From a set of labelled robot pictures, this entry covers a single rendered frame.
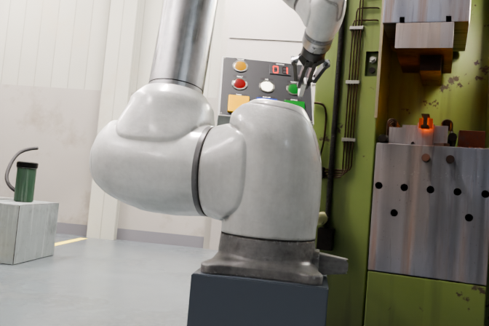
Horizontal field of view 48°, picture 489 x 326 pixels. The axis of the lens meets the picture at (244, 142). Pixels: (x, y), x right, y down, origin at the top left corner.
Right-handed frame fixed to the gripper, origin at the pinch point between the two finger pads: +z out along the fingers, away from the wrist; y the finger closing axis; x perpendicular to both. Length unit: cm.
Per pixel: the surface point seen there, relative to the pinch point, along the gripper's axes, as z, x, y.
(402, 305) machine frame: 38, -59, 41
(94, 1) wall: 298, 352, -166
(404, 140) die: 15.6, -6.8, 40.2
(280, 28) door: 266, 307, 41
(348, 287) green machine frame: 62, -46, 30
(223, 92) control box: 13.0, 5.0, -25.9
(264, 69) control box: 13.0, 18.0, -11.0
